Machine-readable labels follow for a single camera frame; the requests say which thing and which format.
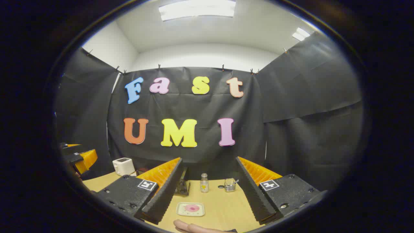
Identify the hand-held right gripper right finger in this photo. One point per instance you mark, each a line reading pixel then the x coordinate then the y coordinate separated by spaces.
pixel 252 194

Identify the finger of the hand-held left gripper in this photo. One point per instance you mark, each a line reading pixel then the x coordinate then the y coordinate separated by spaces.
pixel 86 160
pixel 71 145

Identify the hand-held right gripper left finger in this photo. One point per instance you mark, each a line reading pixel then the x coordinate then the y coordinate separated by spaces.
pixel 163 194

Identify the black electric oven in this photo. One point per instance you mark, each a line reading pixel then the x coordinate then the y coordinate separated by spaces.
pixel 182 187

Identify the cream square plate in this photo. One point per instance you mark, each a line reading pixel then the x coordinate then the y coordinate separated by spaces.
pixel 181 210

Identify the pink round food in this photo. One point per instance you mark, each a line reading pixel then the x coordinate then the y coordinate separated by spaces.
pixel 192 208

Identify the white toaster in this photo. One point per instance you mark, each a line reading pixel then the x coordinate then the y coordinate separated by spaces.
pixel 123 166

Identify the clear bottle with yellow label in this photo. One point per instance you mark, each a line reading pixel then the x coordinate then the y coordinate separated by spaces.
pixel 204 185

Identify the black backdrop cloth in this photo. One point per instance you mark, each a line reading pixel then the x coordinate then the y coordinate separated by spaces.
pixel 291 106

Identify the small ceiling light panel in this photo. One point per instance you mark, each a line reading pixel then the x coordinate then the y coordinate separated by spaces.
pixel 300 34

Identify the long ceiling light panel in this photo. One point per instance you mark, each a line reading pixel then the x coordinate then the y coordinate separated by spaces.
pixel 197 9

